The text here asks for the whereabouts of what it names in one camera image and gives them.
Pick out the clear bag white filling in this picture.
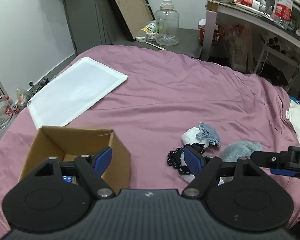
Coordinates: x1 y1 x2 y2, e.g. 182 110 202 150
179 174 233 186

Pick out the blue-grey crochet piece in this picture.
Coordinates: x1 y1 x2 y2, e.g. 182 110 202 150
196 122 221 147

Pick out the water bottle red label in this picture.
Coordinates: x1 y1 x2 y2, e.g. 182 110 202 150
273 0 294 29

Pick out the brown framed board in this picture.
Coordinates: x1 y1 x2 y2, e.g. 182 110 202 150
108 0 154 41

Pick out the white supplement bottle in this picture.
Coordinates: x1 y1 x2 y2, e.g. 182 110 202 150
137 21 157 38

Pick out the white flat pillowcase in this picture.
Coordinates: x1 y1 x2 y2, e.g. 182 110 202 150
27 57 128 129

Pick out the white soft bundle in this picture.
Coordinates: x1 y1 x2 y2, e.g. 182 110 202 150
181 127 209 148

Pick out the red bucket under desk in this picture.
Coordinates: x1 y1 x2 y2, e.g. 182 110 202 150
198 19 225 46

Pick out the blue snack packet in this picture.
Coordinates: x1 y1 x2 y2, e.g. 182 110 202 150
63 176 78 185

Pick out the grey plush toy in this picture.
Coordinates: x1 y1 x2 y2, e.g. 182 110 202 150
221 141 262 162

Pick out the large clear plastic jar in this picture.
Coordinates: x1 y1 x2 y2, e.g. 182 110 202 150
154 0 180 46

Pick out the brown cardboard box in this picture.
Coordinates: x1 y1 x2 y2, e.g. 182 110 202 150
19 126 131 193

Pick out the white plastic shopping bag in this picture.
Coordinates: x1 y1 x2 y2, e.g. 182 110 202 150
0 96 13 130

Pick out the black lace-trimmed pad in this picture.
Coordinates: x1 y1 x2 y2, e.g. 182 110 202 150
167 144 205 175

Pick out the white desk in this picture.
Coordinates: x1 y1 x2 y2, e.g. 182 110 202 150
205 0 300 63

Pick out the pink bed sheet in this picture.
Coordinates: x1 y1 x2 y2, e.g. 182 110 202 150
0 46 299 239

